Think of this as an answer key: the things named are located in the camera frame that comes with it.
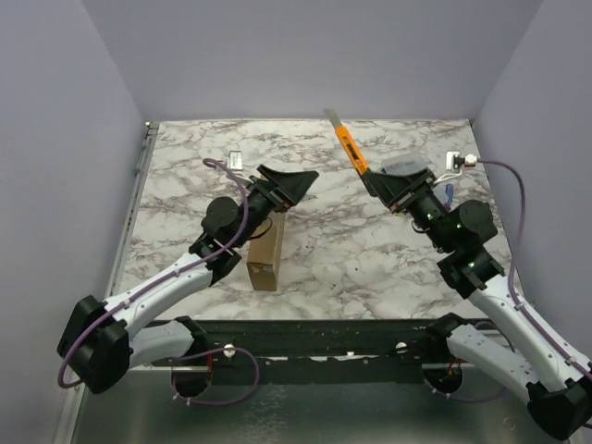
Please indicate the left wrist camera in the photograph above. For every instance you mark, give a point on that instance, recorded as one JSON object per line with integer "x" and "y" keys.
{"x": 234, "y": 160}

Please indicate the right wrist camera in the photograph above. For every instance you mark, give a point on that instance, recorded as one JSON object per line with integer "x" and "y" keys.
{"x": 455, "y": 163}

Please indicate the blue red screwdriver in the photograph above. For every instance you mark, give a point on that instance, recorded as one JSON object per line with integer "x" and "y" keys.
{"x": 449, "y": 194}

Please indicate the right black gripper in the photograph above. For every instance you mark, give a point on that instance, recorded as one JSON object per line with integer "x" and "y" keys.
{"x": 407, "y": 193}

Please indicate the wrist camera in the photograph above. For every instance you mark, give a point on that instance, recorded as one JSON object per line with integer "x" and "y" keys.
{"x": 455, "y": 163}
{"x": 234, "y": 160}

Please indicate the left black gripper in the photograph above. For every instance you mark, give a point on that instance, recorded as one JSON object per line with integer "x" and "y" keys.
{"x": 290, "y": 185}

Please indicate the clear plastic parts box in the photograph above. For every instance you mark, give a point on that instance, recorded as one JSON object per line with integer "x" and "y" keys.
{"x": 403, "y": 164}

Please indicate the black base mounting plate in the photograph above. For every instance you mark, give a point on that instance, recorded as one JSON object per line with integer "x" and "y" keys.
{"x": 301, "y": 352}

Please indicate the orange utility knife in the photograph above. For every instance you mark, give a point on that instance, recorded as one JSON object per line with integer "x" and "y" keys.
{"x": 347, "y": 142}

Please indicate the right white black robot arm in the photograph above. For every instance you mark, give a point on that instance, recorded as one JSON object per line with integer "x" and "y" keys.
{"x": 548, "y": 374}

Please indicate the brown cardboard express box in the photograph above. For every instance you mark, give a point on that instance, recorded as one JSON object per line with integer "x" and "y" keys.
{"x": 265, "y": 246}

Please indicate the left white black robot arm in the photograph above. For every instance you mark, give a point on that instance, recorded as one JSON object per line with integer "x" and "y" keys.
{"x": 103, "y": 340}

